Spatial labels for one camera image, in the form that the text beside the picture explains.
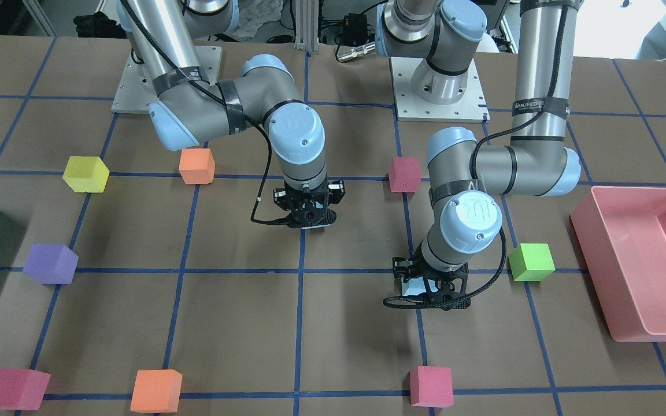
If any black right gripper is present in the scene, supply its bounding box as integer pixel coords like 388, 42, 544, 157
273, 179, 345, 229

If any blue foam block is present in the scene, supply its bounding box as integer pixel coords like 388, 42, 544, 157
400, 277, 426, 296

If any aluminium frame post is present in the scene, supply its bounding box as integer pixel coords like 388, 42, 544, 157
291, 0, 320, 54

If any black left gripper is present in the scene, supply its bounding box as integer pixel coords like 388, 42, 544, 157
391, 247, 471, 310

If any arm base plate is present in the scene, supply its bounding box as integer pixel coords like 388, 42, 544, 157
390, 57, 491, 123
111, 45, 223, 115

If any yellow foam block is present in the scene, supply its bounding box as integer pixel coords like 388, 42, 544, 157
62, 155, 109, 193

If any dark pink block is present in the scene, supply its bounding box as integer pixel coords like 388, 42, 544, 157
0, 368, 51, 411
388, 157, 422, 193

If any purple foam block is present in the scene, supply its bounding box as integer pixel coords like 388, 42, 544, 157
22, 243, 79, 284

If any orange foam block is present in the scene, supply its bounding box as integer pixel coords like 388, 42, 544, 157
130, 369, 183, 414
178, 148, 215, 185

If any orange foam block near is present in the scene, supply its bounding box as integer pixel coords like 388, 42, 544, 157
178, 148, 215, 185

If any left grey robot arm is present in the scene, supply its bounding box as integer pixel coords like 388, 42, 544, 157
376, 1, 583, 310

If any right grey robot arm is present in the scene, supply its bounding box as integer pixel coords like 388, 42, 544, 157
118, 1, 345, 229

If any orange foam block far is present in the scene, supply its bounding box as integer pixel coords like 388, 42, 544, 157
130, 369, 183, 414

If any pink foam block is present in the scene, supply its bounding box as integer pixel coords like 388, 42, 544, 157
409, 365, 454, 408

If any pink plastic tray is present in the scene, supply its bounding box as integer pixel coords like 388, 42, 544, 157
571, 186, 666, 342

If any green foam block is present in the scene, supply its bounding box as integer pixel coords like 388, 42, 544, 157
508, 243, 556, 281

